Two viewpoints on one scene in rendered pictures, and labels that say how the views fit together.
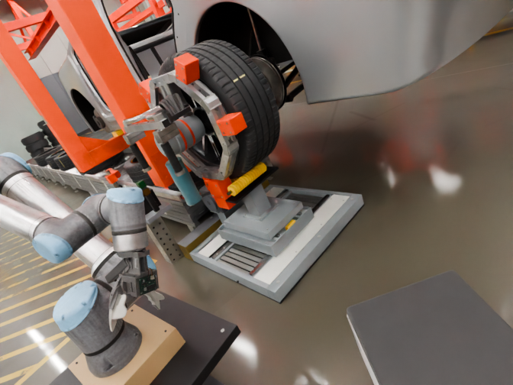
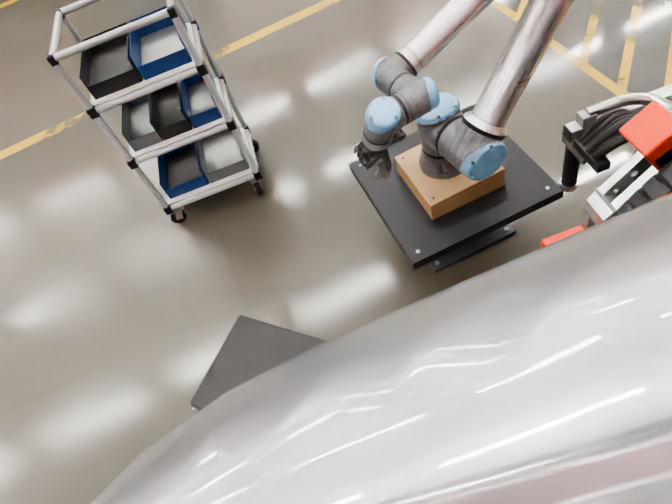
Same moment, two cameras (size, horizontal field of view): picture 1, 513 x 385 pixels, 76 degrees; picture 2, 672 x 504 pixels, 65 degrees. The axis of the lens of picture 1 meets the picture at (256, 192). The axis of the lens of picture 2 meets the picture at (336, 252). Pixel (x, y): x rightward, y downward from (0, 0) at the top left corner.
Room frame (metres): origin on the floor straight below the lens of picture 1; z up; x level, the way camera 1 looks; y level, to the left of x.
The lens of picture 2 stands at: (1.33, -0.71, 1.83)
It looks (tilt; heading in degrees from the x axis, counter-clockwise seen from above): 51 degrees down; 128
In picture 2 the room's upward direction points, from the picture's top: 23 degrees counter-clockwise
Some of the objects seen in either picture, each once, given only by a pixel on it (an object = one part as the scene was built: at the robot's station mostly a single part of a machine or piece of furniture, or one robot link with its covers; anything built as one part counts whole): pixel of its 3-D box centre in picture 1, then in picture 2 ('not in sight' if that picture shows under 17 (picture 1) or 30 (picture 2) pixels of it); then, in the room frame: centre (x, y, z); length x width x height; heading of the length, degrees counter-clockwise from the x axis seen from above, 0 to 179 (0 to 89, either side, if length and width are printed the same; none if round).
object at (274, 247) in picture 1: (263, 223); not in sight; (1.73, 0.04, 0.13); 0.50 x 0.36 x 0.10; 34
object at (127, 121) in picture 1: (143, 106); not in sight; (1.62, 0.32, 1.03); 0.19 x 0.18 x 0.11; 124
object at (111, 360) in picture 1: (109, 342); (443, 150); (0.91, 0.67, 0.43); 0.19 x 0.19 x 0.10
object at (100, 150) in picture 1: (107, 139); not in sight; (3.83, 1.29, 0.69); 0.52 x 0.17 x 0.35; 124
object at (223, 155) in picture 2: not in sight; (173, 111); (-0.35, 0.77, 0.50); 0.54 x 0.42 x 1.00; 34
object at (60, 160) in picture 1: (75, 156); not in sight; (6.05, 2.66, 0.39); 0.66 x 0.66 x 0.24
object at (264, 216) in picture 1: (254, 198); not in sight; (1.71, 0.02, 0.32); 0.40 x 0.30 x 0.28; 34
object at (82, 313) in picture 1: (88, 313); (440, 123); (0.91, 0.66, 0.57); 0.17 x 0.15 x 0.18; 138
